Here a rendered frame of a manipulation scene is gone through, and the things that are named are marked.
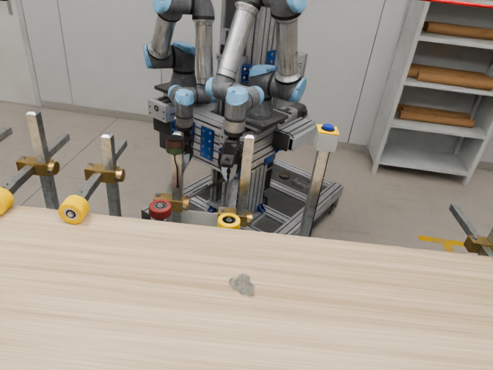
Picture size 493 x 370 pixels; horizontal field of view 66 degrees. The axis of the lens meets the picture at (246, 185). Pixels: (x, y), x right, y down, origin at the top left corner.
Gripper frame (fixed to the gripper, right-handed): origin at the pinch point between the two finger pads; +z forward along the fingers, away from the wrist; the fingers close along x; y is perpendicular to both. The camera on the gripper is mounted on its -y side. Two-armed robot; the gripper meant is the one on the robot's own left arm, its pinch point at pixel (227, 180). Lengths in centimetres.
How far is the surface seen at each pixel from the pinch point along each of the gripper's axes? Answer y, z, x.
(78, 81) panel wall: 241, 57, 209
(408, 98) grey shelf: 257, 25, -127
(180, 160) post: -8.7, -9.7, 16.5
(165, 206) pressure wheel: -18.0, 4.7, 18.6
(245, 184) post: -5.6, -2.9, -7.5
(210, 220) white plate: -2.9, 18.5, 5.2
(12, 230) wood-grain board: -44, 6, 58
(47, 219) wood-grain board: -35, 6, 52
